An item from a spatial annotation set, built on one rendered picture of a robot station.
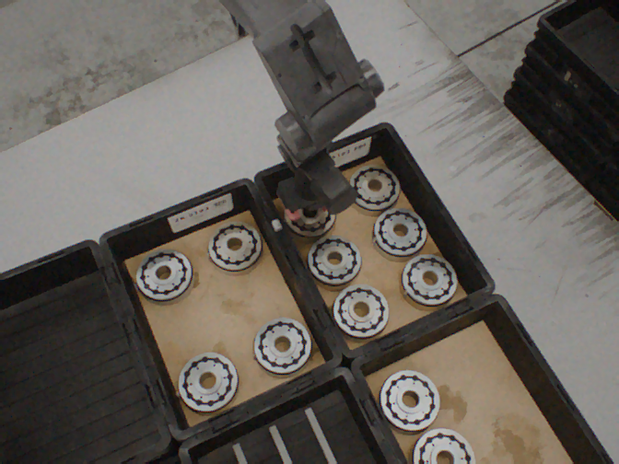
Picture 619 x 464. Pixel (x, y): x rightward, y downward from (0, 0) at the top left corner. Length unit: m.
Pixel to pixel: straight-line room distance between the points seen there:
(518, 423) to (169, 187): 0.88
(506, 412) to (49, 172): 1.09
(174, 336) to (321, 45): 0.74
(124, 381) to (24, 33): 1.92
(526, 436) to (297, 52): 0.83
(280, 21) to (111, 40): 2.17
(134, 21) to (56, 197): 1.38
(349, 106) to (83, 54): 2.18
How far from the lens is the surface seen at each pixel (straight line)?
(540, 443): 1.24
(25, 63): 2.81
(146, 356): 1.13
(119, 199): 1.53
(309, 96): 0.63
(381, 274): 1.26
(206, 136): 1.58
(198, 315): 1.24
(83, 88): 2.66
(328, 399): 1.19
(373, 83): 0.67
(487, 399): 1.23
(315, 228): 1.26
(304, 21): 0.62
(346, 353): 1.10
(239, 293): 1.24
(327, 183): 1.05
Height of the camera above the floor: 1.99
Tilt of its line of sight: 64 degrees down
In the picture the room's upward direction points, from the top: 2 degrees clockwise
